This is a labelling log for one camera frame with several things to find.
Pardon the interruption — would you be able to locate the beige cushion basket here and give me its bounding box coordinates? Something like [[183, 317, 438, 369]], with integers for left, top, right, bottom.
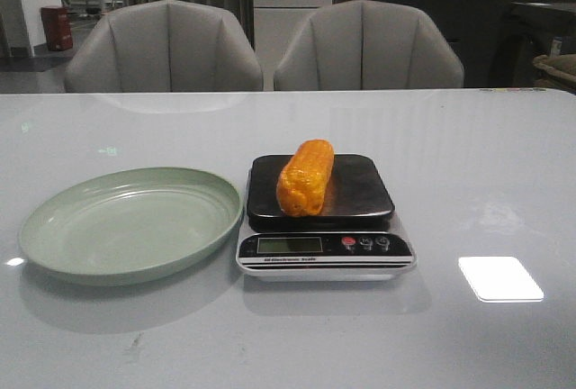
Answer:
[[532, 54, 576, 94]]

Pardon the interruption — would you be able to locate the orange corn cob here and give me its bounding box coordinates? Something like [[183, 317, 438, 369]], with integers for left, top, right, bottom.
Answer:
[[275, 139, 335, 217]]

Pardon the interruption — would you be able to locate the electronic kitchen scale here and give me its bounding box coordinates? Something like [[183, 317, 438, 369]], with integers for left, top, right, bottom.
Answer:
[[236, 154, 416, 281]]

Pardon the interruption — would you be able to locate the green plate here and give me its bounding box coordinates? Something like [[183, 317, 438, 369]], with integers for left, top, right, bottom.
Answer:
[[19, 167, 243, 286]]

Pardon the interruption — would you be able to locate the grey chair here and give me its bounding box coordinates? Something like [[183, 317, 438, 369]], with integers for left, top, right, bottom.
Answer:
[[64, 0, 264, 93], [274, 0, 464, 91]]

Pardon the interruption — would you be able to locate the red bin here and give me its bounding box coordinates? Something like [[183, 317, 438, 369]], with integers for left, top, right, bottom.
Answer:
[[40, 5, 73, 51]]

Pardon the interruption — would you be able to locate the grey chair left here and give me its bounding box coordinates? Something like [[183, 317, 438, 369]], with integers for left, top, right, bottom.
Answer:
[[64, 0, 264, 93]]

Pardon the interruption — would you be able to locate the dark kitchen counter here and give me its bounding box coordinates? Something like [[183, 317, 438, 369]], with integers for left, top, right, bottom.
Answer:
[[335, 0, 575, 87]]

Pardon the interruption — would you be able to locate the grey chair right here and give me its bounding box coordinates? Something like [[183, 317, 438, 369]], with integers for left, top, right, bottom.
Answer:
[[274, 0, 464, 91]]

